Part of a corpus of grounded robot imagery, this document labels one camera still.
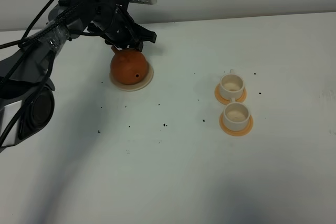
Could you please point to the near white teacup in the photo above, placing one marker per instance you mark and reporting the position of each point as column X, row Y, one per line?
column 236, row 111

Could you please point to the white teacup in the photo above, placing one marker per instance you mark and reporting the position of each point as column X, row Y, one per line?
column 231, row 86
column 236, row 111

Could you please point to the brown round teapot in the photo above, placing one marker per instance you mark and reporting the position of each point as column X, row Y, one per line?
column 128, row 66

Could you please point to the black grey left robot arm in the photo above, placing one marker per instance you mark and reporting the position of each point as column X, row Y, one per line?
column 27, row 100

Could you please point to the far white teacup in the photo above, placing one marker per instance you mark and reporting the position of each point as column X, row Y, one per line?
column 231, row 86

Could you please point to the near orange coaster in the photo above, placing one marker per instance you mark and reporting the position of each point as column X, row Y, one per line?
column 235, row 128

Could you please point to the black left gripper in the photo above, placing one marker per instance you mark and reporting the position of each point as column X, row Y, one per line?
column 111, row 24

